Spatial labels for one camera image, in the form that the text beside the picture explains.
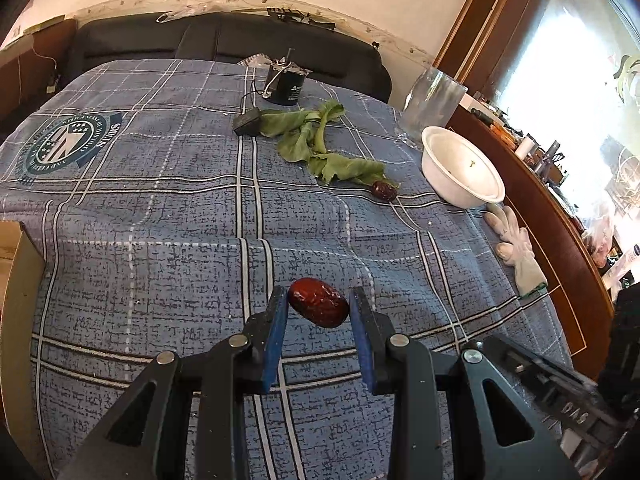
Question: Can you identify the white bowl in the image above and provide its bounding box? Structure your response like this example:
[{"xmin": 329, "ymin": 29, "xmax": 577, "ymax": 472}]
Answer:
[{"xmin": 421, "ymin": 127, "xmax": 506, "ymax": 209}]

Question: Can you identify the white work glove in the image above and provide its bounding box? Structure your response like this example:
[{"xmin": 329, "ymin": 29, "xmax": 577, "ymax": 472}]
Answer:
[{"xmin": 484, "ymin": 203, "xmax": 548, "ymax": 298}]

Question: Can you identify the cardboard box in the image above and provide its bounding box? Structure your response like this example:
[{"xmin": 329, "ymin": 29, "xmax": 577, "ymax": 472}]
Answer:
[{"xmin": 1, "ymin": 220, "xmax": 44, "ymax": 444}]

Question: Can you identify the red date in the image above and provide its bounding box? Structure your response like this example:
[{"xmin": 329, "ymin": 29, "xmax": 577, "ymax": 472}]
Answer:
[{"xmin": 288, "ymin": 278, "xmax": 349, "ymax": 328}]

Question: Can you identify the brown wooden cabinet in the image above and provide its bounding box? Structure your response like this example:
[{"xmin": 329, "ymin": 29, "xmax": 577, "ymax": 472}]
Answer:
[{"xmin": 448, "ymin": 107, "xmax": 614, "ymax": 379}]

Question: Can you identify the black flat adapter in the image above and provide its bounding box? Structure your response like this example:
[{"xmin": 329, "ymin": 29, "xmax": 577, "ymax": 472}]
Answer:
[{"xmin": 232, "ymin": 107, "xmax": 262, "ymax": 136}]

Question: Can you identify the black sofa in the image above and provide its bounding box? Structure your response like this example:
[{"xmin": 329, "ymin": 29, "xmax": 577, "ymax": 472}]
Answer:
[{"xmin": 62, "ymin": 12, "xmax": 392, "ymax": 103}]

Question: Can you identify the small black device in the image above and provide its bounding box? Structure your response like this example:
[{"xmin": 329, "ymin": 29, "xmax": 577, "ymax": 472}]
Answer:
[{"xmin": 262, "ymin": 63, "xmax": 309, "ymax": 106}]

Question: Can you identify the clear glass jar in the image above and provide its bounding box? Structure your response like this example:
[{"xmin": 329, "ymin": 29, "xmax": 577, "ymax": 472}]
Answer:
[{"xmin": 397, "ymin": 66, "xmax": 468, "ymax": 150}]

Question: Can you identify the green leafy vegetable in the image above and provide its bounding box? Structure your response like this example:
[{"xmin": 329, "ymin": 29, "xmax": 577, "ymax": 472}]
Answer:
[{"xmin": 259, "ymin": 100, "xmax": 396, "ymax": 188}]

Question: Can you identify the brown armchair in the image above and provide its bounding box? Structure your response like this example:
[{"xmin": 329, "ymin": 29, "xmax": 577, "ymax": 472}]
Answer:
[{"xmin": 1, "ymin": 18, "xmax": 78, "ymax": 120}]

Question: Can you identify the blue plaid tablecloth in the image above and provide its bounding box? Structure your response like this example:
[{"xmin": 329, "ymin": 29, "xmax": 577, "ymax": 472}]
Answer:
[{"xmin": 1, "ymin": 60, "xmax": 570, "ymax": 475}]

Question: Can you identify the dark date near leaves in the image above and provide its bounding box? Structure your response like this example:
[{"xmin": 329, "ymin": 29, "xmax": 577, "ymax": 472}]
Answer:
[{"xmin": 370, "ymin": 180, "xmax": 397, "ymax": 203}]

